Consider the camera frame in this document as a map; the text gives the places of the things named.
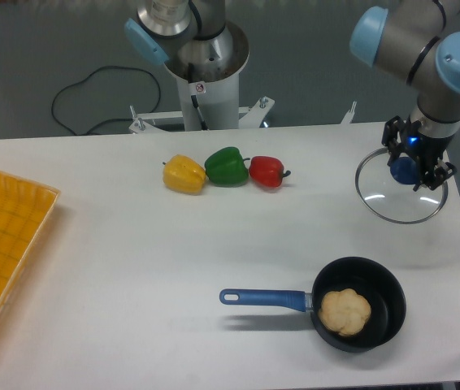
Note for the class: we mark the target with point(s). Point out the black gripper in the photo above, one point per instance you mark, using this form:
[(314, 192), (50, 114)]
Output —
[(425, 139)]

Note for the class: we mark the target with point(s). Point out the glass pot lid blue knob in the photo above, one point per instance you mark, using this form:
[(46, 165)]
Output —
[(392, 190)]

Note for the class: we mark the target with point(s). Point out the black pot blue handle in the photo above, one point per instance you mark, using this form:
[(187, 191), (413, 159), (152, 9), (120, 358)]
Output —
[(367, 277)]

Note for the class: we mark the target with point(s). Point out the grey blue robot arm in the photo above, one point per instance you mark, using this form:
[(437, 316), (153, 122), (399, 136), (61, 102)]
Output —
[(408, 43)]

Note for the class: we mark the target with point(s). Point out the red bell pepper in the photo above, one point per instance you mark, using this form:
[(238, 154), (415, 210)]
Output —
[(267, 172)]

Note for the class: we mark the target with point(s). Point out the round beige bread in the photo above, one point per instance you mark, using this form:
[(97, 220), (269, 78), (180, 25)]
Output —
[(344, 312)]

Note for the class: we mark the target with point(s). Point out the green bell pepper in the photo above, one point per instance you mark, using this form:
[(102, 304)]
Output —
[(226, 167)]

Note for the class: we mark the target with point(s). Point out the yellow bell pepper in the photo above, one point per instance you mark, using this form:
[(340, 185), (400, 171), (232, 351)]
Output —
[(183, 175)]

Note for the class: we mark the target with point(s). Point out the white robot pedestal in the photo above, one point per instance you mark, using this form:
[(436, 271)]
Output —
[(207, 74)]

